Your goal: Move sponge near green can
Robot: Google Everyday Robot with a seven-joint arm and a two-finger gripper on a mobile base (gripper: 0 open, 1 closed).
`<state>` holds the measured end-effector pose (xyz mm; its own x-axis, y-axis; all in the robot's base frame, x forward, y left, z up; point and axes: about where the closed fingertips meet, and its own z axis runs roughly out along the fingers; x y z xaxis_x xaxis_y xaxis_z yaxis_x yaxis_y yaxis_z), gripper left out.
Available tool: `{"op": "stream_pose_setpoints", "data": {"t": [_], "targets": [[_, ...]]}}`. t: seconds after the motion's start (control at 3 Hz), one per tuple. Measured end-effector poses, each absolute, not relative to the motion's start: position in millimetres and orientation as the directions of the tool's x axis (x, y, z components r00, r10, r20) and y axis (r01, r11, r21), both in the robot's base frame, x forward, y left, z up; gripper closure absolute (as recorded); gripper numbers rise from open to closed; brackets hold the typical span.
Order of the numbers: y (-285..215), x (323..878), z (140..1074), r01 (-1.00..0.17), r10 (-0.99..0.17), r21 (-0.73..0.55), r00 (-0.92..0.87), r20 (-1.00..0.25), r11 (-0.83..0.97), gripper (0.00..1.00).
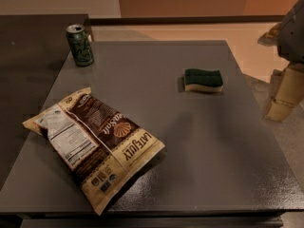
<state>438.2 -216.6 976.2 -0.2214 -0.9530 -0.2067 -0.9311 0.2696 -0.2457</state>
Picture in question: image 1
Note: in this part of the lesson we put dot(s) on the green and yellow sponge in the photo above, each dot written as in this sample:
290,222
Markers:
202,80

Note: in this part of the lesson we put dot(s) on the green soda can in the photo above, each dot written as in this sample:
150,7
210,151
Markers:
79,45

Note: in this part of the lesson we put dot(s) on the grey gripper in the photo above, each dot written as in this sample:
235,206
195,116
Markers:
292,37

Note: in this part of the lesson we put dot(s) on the brown chips bag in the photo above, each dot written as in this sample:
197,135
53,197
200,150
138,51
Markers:
101,147

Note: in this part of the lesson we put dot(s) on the dark side table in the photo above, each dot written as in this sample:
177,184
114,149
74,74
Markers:
33,49

